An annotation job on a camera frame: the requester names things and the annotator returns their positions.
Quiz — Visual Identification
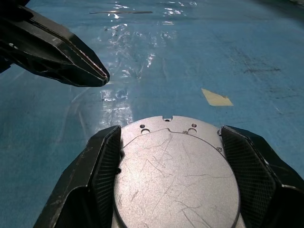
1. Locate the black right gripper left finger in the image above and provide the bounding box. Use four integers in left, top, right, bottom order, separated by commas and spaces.
33, 125, 122, 228

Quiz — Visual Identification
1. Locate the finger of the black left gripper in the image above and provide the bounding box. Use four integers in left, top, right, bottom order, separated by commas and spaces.
19, 6, 110, 77
0, 14, 105, 88

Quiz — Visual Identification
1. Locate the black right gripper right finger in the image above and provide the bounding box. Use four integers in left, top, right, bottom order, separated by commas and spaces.
218, 125, 304, 228

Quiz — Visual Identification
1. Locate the grey round motor lid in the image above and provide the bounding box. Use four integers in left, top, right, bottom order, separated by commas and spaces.
113, 115, 241, 228

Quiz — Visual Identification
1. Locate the beige tape piece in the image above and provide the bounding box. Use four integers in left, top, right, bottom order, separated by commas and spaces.
201, 88, 234, 107

